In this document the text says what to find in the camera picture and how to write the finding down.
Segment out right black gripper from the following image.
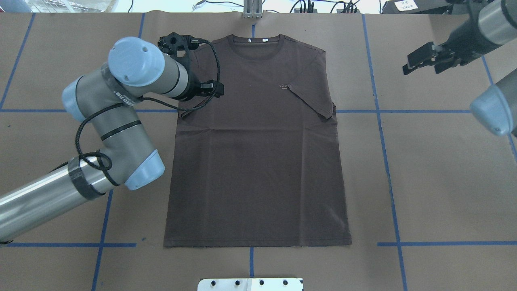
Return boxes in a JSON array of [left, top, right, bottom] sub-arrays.
[[402, 24, 485, 75]]

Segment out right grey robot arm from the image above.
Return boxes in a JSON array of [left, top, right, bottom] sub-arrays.
[[402, 0, 517, 136]]

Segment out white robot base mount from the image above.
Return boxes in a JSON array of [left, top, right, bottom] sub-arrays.
[[197, 277, 304, 291]]

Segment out black cables behind table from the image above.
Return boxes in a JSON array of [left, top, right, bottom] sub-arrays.
[[291, 0, 360, 14]]

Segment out black device with label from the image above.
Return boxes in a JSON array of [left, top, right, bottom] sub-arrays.
[[381, 0, 450, 15]]

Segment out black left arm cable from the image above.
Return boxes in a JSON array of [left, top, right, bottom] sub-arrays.
[[75, 37, 221, 187]]

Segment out grey metal bracket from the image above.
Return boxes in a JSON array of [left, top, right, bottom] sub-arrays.
[[243, 0, 264, 19]]

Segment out dark brown t-shirt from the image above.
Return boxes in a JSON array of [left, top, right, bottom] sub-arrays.
[[163, 34, 351, 247]]

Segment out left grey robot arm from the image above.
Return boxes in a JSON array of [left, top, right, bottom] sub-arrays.
[[0, 33, 224, 246]]

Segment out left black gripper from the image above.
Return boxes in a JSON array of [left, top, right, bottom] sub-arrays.
[[178, 75, 225, 101]]

